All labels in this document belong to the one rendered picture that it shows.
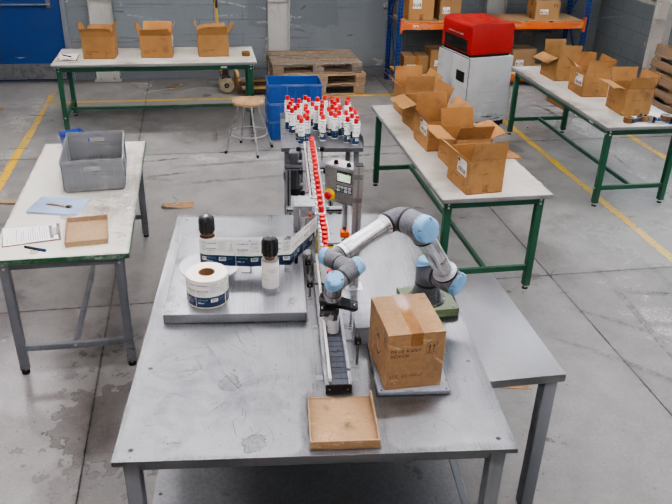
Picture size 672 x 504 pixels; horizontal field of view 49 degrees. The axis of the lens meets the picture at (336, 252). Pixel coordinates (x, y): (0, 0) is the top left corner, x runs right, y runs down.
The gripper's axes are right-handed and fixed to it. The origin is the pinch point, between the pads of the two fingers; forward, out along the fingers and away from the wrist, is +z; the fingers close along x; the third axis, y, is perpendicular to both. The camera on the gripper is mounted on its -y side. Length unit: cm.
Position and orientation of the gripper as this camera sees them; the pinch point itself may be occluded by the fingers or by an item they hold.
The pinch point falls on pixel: (334, 318)
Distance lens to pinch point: 320.6
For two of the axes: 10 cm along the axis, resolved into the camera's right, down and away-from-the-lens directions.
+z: -0.6, 5.3, 8.4
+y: -10.0, 0.1, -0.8
